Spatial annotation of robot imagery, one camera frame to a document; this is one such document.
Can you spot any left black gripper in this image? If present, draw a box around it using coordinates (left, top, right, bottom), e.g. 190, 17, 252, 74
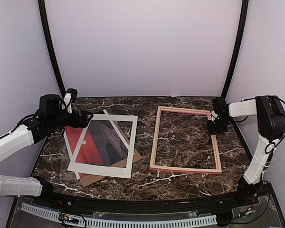
48, 109, 94, 132

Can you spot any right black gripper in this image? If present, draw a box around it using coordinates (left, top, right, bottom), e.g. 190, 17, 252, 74
208, 117, 230, 135

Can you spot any white mat board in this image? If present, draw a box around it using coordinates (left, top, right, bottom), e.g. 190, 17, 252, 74
66, 114, 139, 179

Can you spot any pink wooden picture frame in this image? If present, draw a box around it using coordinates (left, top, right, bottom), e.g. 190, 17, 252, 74
149, 106, 222, 175

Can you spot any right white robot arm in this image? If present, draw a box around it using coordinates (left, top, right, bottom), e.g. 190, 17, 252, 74
208, 95, 285, 206

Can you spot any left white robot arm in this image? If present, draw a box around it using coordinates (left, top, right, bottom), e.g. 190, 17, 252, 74
0, 89, 93, 207

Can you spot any red and grey photo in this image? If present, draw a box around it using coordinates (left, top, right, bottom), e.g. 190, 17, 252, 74
63, 109, 131, 180

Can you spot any brown cardboard backing board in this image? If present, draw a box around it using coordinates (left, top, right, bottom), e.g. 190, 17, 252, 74
80, 133, 143, 188

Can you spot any right small circuit board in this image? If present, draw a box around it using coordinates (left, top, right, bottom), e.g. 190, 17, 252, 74
237, 208, 254, 218

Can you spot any small circuit board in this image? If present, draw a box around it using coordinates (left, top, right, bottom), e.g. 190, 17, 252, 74
237, 208, 254, 218
58, 213, 79, 223

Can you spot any left small circuit board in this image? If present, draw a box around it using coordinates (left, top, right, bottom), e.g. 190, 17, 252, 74
58, 213, 79, 223

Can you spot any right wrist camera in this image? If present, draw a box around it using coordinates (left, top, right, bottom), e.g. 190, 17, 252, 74
212, 97, 228, 115

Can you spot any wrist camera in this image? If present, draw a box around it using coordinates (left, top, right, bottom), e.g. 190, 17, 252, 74
212, 97, 228, 115
62, 88, 78, 114

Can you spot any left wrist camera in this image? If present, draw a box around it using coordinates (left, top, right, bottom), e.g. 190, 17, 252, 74
62, 88, 78, 114

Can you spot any black front rail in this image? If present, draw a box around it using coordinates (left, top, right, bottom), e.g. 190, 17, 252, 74
21, 184, 272, 215

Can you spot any white slotted cable duct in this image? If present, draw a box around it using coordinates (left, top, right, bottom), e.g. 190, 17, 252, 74
20, 203, 217, 228

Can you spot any left black enclosure post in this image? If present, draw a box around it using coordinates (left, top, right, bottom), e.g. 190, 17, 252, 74
38, 0, 66, 96

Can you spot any black enclosure post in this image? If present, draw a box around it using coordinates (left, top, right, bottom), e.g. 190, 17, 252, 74
38, 0, 66, 96
221, 0, 249, 99

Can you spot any right black enclosure post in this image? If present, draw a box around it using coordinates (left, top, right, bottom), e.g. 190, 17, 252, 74
221, 0, 249, 99

